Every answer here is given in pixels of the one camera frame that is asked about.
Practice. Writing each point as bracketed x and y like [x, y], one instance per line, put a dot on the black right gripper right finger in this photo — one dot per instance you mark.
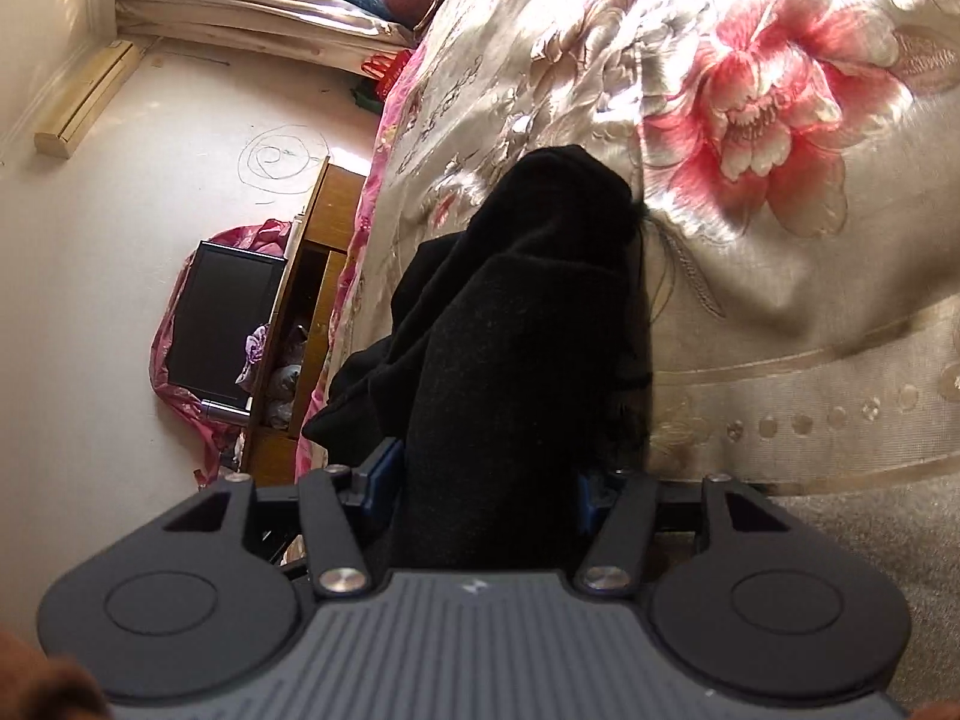
[742, 595]

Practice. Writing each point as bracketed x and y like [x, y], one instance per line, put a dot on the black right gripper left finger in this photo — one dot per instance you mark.
[207, 595]

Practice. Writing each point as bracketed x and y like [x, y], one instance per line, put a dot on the black pants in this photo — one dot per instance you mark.
[515, 368]

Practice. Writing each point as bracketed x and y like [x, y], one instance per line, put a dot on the right hand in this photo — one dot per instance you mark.
[35, 685]

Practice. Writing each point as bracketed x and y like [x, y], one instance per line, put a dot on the steel thermos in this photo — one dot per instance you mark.
[226, 414]

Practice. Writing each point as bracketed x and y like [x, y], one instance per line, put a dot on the purple cloth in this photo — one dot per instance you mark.
[254, 346]

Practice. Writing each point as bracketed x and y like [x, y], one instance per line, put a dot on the wooden tv cabinet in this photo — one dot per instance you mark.
[298, 331]

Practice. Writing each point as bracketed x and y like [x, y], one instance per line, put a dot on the black monitor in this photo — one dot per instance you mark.
[228, 293]

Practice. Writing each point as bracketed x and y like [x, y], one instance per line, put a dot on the pink cloth behind monitor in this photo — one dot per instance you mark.
[217, 440]

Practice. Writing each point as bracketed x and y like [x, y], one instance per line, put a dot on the floral satin bedspread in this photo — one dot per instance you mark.
[798, 160]

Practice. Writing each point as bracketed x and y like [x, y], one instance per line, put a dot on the red gift bag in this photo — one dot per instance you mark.
[383, 71]

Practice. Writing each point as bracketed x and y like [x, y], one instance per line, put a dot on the beige left curtain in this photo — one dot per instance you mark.
[331, 33]

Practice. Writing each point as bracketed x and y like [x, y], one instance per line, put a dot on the wall air conditioner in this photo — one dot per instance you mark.
[85, 97]

